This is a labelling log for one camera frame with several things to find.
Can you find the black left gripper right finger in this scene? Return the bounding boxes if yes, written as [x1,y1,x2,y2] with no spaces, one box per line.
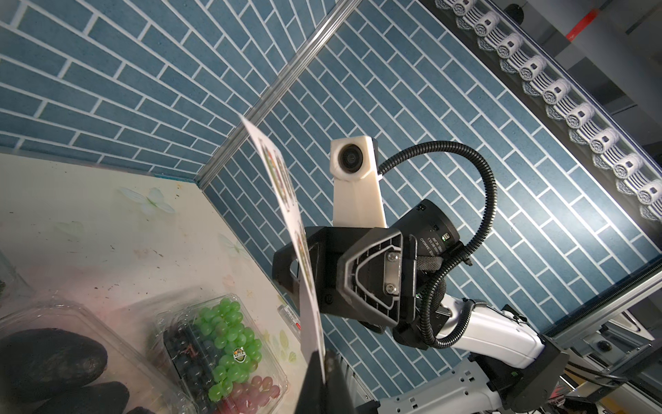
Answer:
[324,356,356,414]

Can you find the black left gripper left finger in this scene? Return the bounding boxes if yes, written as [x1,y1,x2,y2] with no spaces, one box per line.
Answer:
[294,350,325,414]

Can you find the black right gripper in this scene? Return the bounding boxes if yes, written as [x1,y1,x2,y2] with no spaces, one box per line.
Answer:
[305,227,417,329]

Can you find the white fruit sticker sheet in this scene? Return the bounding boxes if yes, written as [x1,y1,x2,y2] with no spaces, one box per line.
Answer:
[241,117,325,368]

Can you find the clear box of mixed grapes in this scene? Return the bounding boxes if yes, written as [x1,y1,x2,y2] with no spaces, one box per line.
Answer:
[153,293,289,413]

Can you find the overhead LED light strip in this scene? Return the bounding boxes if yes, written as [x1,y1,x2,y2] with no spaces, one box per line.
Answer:
[435,1,661,222]

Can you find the clear box of avocados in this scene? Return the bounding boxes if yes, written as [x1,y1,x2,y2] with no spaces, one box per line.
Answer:
[1,302,196,413]

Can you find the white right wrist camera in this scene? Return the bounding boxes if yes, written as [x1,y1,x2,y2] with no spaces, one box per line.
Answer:
[329,136,387,228]

